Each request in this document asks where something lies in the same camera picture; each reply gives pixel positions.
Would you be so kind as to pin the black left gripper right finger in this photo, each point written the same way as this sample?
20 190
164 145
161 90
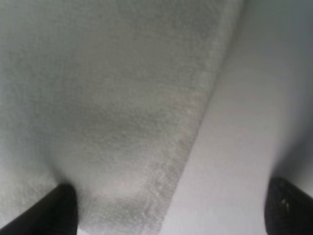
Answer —
288 209

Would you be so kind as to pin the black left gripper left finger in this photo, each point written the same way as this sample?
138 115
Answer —
55 214

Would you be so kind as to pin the white towel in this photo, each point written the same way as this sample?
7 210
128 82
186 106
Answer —
108 95

